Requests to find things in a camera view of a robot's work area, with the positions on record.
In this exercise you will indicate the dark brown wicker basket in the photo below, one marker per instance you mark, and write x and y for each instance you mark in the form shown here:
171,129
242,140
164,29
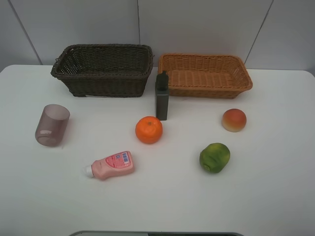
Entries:
104,70

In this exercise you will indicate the dark grey pump bottle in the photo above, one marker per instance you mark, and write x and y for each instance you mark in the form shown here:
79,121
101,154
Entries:
161,96

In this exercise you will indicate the pink lotion bottle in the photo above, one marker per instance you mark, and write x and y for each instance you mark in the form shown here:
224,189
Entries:
119,164

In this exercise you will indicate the red yellow peach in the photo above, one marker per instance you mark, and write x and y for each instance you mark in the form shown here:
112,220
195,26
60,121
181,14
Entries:
234,120

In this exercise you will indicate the green citrus fruit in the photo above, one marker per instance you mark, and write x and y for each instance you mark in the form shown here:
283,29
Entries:
214,157

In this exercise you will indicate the orange mandarin fruit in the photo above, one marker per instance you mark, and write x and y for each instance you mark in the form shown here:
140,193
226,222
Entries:
149,130

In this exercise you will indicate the light orange wicker basket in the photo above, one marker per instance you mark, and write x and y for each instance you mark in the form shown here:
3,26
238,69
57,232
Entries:
208,76

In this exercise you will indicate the translucent purple plastic cup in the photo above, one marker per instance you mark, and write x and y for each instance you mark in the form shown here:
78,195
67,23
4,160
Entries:
52,125

